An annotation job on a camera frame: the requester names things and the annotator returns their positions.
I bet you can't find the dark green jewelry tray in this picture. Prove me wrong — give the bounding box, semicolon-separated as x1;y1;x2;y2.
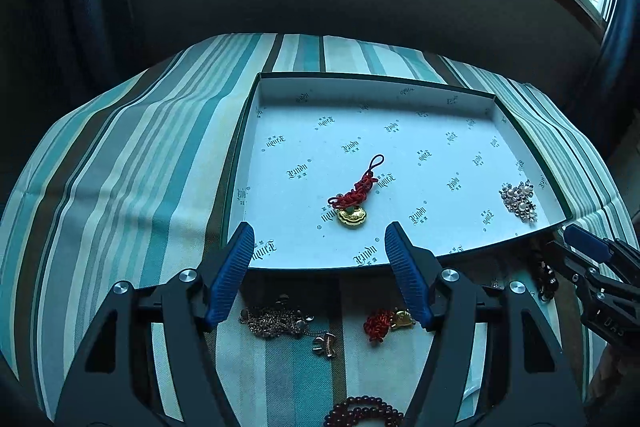
222;72;572;270

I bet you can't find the black cord bead pendant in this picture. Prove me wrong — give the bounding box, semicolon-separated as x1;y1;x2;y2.
534;260;559;303

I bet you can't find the dark red bead bracelet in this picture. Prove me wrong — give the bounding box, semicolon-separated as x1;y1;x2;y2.
322;394;406;427

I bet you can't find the dark blue right curtain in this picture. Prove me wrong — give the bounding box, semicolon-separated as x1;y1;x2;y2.
596;0;639;150

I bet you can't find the person's right hand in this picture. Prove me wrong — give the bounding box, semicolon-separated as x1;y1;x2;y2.
588;343;639;404

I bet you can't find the striped teal tablecloth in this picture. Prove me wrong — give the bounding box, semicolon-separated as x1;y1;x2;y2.
1;34;637;426

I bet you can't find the red knot gold lock charm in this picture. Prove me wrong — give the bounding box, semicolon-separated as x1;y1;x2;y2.
328;154;385;228

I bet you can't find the pearl cluster brooch with chain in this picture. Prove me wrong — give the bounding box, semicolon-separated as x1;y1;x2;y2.
499;180;537;223

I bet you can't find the dark blue left curtain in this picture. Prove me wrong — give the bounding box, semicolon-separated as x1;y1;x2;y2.
1;0;130;104

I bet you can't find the dark blue curtain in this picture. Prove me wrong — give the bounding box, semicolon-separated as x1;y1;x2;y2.
1;0;130;104
596;0;639;150

